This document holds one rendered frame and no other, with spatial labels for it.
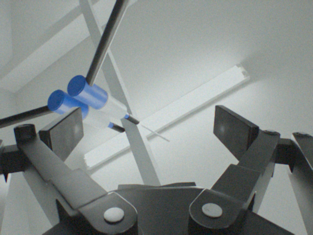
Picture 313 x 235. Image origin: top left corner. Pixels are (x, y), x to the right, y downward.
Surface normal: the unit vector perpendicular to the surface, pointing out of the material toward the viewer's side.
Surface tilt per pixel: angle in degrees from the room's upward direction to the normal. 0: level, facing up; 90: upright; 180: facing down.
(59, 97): 180
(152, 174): 180
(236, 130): 115
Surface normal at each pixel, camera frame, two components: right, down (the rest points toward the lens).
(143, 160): -0.38, -0.29
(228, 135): -1.00, 0.01
